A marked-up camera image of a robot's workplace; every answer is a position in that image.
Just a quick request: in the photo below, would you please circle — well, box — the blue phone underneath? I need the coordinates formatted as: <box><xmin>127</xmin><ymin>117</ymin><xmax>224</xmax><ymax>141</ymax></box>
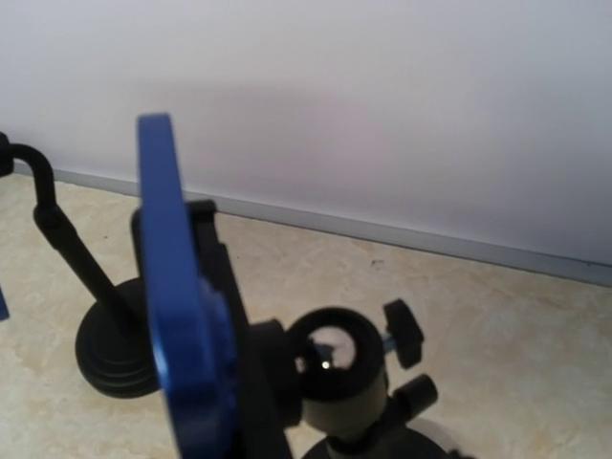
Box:
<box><xmin>137</xmin><ymin>114</ymin><xmax>237</xmax><ymax>458</ymax></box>

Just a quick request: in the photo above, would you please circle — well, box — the black pole stand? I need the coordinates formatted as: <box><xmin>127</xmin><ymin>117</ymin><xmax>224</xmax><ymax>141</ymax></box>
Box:
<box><xmin>131</xmin><ymin>199</ymin><xmax>474</xmax><ymax>459</ymax></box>
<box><xmin>0</xmin><ymin>131</ymin><xmax>162</xmax><ymax>398</ymax></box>

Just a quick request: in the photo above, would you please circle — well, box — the black phone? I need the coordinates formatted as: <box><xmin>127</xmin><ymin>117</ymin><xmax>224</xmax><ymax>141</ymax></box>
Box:
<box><xmin>0</xmin><ymin>289</ymin><xmax>10</xmax><ymax>321</ymax></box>

